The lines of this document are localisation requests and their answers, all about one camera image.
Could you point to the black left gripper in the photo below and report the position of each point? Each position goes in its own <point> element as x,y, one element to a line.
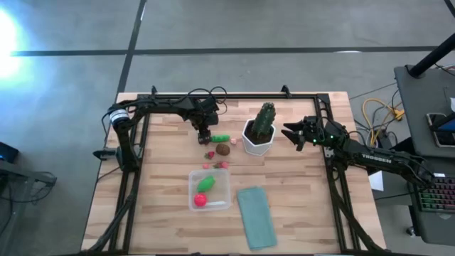
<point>204,120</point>

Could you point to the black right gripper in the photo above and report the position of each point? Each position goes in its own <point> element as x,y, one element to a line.
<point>316,137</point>

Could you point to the green pea pod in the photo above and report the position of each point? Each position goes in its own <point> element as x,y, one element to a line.
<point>221,138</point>

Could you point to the red strawberry with green leaves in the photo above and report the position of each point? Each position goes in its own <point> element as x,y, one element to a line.
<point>210,154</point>
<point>224,165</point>

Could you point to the green vegetable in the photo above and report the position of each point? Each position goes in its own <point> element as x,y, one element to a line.
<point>206,184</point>

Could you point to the red tomato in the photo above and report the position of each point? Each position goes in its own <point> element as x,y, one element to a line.
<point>200,200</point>

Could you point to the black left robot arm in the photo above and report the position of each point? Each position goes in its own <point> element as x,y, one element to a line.
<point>160,105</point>

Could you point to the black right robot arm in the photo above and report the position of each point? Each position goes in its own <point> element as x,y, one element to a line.
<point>377,158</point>

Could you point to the clear plastic tupperware container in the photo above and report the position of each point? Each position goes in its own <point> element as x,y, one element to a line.
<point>220,177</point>

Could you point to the brown kiwi fruit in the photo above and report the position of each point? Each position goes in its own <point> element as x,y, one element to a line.
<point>223,149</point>

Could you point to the green cactus plant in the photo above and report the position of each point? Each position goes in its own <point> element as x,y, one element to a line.
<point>264,119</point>

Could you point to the white hexagonal plant pot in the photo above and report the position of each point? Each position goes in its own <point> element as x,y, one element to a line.
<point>256,149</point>

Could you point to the white paper sheet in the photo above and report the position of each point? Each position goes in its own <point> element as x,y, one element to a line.
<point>376,181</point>

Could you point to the teal folded cloth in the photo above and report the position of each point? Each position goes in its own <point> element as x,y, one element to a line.
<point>256,220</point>

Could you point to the small black mounted box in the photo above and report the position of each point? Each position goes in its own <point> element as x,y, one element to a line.
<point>105,153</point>

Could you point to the grey desk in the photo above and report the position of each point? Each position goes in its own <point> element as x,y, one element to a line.
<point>416,113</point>

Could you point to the black tablet device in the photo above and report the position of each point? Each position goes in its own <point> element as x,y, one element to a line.
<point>440,129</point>

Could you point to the black pole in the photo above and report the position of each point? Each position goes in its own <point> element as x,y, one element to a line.
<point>432,57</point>

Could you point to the black backlit keyboard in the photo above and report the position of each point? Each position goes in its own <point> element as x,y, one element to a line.
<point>439,195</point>

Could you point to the dark grey side cart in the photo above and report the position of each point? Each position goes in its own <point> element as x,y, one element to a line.
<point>21,199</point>

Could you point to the black box with blue light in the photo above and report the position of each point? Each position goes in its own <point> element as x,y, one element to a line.
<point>7,153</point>

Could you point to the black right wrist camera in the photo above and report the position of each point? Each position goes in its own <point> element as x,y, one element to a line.
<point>313,122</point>

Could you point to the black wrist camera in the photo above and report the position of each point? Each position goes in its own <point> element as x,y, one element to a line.
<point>313,122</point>
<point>209,106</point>

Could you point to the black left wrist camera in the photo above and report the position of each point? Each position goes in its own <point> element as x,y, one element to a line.
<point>209,106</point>

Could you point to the black metal table frame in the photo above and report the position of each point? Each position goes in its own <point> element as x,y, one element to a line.
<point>266,96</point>

